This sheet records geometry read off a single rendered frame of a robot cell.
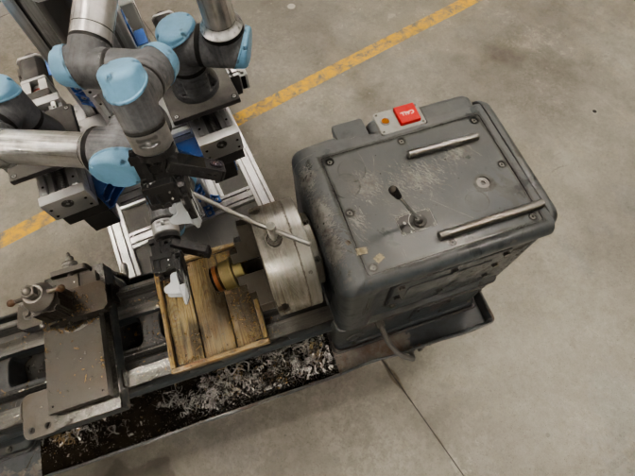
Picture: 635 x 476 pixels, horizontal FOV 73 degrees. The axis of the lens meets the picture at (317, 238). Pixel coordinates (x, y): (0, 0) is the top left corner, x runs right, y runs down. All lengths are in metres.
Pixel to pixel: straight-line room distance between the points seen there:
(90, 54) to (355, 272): 0.69
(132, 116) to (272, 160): 1.96
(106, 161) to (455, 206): 0.83
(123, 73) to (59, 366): 0.93
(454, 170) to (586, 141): 2.08
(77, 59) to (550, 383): 2.29
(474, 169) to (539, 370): 1.46
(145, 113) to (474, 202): 0.78
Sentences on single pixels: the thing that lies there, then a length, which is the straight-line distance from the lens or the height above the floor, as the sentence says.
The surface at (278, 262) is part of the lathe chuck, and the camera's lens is 1.06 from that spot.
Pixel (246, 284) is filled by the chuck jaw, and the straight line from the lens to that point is 1.17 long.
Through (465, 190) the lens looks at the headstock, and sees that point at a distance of 1.16.
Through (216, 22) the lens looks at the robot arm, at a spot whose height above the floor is 1.44.
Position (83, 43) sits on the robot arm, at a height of 1.66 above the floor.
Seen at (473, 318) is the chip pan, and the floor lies 0.54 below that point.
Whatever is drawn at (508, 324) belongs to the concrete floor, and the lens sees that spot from 2.45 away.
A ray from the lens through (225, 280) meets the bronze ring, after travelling 1.19.
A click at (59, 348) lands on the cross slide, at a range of 1.47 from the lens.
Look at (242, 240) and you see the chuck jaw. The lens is 1.16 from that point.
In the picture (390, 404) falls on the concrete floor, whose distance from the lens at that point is 2.23.
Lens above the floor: 2.21
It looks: 66 degrees down
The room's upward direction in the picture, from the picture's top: 2 degrees counter-clockwise
